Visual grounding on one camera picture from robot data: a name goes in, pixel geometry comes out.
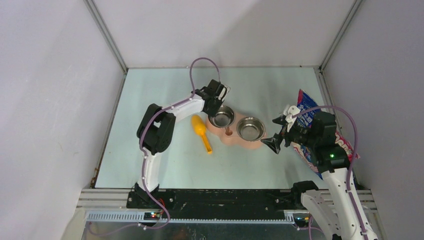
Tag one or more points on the aluminium corner post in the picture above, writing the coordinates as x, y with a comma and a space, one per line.
340, 33
105, 32

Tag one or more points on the yellow plastic food scoop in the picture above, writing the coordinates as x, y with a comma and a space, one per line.
199, 128

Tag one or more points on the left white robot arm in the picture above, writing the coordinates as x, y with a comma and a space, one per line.
156, 129

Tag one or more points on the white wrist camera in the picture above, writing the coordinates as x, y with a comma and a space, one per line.
289, 116
223, 93

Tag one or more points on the pink double pet feeder base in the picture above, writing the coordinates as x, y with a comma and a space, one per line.
234, 139

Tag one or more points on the aluminium corner post left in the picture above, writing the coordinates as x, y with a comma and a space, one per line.
105, 32

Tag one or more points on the steel bowl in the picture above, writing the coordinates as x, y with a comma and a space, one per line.
223, 118
250, 129

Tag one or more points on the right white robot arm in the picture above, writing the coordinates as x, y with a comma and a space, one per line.
347, 220

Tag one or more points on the colourful cat food bag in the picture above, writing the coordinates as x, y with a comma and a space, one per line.
305, 102

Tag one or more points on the right steel bowl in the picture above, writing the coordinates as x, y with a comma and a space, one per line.
250, 129

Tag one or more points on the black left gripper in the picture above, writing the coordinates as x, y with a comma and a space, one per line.
212, 113

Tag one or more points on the left steel bowl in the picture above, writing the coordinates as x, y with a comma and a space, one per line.
223, 118

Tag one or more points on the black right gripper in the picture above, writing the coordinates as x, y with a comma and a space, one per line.
274, 142

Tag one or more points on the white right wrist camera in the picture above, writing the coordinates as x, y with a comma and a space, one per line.
289, 116

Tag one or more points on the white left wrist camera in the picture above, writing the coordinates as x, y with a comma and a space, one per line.
223, 93

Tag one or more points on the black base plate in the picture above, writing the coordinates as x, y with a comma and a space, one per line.
219, 204

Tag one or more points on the aluminium corner post right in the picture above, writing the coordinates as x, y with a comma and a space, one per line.
340, 33

